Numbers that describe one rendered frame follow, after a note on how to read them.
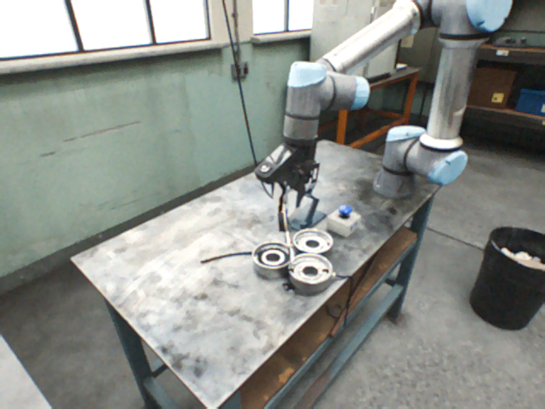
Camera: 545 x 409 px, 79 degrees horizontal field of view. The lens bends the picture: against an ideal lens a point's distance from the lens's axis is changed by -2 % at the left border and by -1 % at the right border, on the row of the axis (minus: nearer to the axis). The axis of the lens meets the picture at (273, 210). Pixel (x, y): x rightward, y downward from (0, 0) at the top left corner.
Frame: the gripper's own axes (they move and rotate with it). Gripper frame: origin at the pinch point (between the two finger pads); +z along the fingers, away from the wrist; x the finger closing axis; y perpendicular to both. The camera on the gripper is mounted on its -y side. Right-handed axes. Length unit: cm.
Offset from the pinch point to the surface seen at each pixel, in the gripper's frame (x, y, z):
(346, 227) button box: -7.9, 19.5, 6.7
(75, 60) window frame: 148, 8, -21
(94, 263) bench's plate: 34, -34, 18
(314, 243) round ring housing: -4.4, 9.9, 10.1
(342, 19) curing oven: 119, 197, -58
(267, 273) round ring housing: -3.5, -7.9, 11.9
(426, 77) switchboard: 105, 376, -16
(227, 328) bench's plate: -7.5, -23.9, 16.2
